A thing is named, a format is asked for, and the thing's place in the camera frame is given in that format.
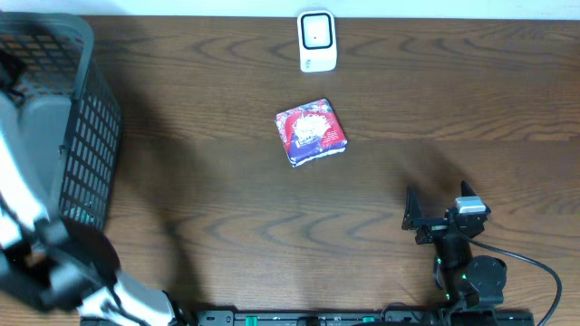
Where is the purple red tissue pack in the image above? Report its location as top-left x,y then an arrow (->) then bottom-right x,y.
275,99 -> 348,168

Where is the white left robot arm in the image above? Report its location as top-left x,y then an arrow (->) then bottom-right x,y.
1,96 -> 193,325

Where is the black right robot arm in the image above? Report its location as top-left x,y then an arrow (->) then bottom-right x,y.
401,181 -> 507,324

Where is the white barcode scanner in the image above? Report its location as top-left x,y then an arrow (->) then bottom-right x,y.
296,10 -> 338,73

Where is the dark grey plastic basket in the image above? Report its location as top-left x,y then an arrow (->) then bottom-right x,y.
1,13 -> 123,231

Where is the black mounting rail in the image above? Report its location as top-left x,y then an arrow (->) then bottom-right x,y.
80,309 -> 537,326

